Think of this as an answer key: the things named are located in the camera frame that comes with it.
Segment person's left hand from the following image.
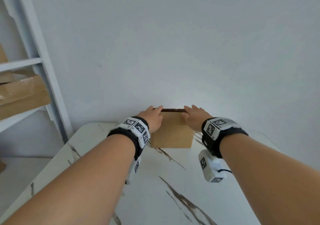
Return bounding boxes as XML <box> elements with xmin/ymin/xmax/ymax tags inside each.
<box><xmin>136</xmin><ymin>105</ymin><xmax>164</xmax><ymax>134</ymax></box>

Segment person's right hand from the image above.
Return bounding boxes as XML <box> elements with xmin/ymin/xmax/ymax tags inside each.
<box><xmin>181</xmin><ymin>104</ymin><xmax>213</xmax><ymax>133</ymax></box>

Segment brown cardboard box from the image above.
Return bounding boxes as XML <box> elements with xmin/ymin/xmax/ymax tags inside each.
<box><xmin>150</xmin><ymin>108</ymin><xmax>194</xmax><ymax>149</ymax></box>

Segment person's right forearm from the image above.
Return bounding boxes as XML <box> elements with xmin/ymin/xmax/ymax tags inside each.
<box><xmin>219</xmin><ymin>133</ymin><xmax>320</xmax><ymax>225</ymax></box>

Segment person's left forearm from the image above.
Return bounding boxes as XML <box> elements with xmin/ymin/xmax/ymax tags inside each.
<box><xmin>0</xmin><ymin>133</ymin><xmax>136</xmax><ymax>225</ymax></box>

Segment black left wristband, marker tiles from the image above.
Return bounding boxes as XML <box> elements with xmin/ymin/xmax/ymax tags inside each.
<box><xmin>107</xmin><ymin>116</ymin><xmax>151</xmax><ymax>161</ymax></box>

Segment black wristband, marker tiles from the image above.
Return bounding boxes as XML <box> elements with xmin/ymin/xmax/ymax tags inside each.
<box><xmin>201</xmin><ymin>117</ymin><xmax>249</xmax><ymax>159</ymax></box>
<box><xmin>107</xmin><ymin>116</ymin><xmax>151</xmax><ymax>161</ymax></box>

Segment black right wristband, marker tiles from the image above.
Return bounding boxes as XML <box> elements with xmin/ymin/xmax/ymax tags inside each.
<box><xmin>201</xmin><ymin>117</ymin><xmax>249</xmax><ymax>159</ymax></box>

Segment white metal shelf unit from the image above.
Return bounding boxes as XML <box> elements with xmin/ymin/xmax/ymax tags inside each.
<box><xmin>0</xmin><ymin>0</ymin><xmax>74</xmax><ymax>158</ymax></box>

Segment taped brown shelf carton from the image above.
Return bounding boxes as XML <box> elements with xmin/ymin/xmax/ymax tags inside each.
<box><xmin>0</xmin><ymin>69</ymin><xmax>52</xmax><ymax>121</ymax></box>

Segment plain brown shelf carton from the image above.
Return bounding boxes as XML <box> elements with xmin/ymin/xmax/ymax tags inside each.
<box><xmin>0</xmin><ymin>44</ymin><xmax>8</xmax><ymax>64</ymax></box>

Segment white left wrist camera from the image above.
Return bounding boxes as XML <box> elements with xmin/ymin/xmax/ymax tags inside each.
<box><xmin>125</xmin><ymin>155</ymin><xmax>142</xmax><ymax>185</ymax></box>

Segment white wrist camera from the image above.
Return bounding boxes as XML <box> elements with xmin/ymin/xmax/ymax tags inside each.
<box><xmin>125</xmin><ymin>155</ymin><xmax>142</xmax><ymax>185</ymax></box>
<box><xmin>198</xmin><ymin>149</ymin><xmax>227</xmax><ymax>183</ymax></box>

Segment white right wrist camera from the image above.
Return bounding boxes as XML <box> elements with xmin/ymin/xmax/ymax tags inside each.
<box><xmin>198</xmin><ymin>149</ymin><xmax>227</xmax><ymax>183</ymax></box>

